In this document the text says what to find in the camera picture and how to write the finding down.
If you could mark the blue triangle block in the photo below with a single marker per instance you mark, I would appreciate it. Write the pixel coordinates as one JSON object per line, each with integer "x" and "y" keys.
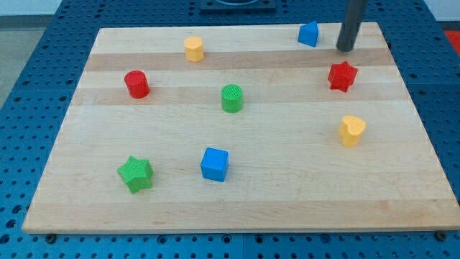
{"x": 308, "y": 34}

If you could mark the wooden board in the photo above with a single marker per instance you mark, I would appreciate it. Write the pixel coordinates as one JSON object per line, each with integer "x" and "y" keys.
{"x": 288, "y": 170}

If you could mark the green cylinder block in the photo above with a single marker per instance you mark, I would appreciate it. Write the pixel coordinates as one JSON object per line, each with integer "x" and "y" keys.
{"x": 231, "y": 98}

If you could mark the blue cube block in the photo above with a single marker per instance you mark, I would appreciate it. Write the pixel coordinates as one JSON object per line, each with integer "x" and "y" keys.
{"x": 214, "y": 164}

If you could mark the yellow hexagon block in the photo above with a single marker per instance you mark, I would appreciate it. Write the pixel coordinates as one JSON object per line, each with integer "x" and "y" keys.
{"x": 194, "y": 49}

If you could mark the red cylinder block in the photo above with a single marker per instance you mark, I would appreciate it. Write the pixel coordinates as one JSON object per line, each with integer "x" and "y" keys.
{"x": 137, "y": 84}

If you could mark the green star block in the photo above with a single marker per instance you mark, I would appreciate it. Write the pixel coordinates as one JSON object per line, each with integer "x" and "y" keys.
{"x": 136, "y": 174}

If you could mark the yellow heart block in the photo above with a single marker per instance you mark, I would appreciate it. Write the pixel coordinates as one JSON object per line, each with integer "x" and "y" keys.
{"x": 350, "y": 130}

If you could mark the red star block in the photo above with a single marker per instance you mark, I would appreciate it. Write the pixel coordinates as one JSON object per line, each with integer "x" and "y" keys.
{"x": 341, "y": 76}

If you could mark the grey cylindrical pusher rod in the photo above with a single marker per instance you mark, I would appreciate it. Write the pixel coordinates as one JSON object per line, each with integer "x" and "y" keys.
{"x": 350, "y": 26}

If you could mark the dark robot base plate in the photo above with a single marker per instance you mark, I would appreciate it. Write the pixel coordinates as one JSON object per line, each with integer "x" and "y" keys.
{"x": 236, "y": 5}

